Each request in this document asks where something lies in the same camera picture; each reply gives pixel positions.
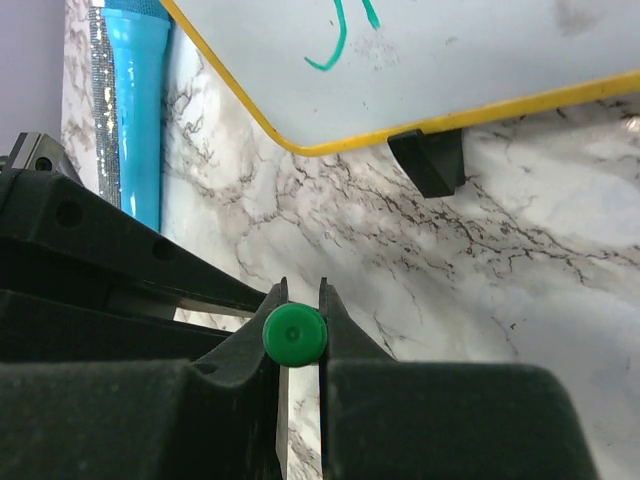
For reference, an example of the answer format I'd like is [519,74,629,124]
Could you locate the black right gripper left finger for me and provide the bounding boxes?
[1,283,288,479]

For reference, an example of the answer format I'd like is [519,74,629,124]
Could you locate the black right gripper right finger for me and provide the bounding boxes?
[319,282,598,479]

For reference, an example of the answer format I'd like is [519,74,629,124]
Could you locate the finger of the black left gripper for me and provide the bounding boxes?
[1,170,266,313]
[1,290,230,363]

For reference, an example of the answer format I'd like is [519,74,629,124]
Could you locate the white whiteboard marker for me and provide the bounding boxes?
[262,303,328,368]

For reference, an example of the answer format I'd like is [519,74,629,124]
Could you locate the yellow framed whiteboard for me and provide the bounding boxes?
[166,0,639,156]

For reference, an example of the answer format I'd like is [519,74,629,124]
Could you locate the blue toy microphone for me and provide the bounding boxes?
[102,1,171,231]

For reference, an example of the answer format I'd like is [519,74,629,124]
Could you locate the wire whiteboard stand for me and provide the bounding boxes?
[387,129,466,199]

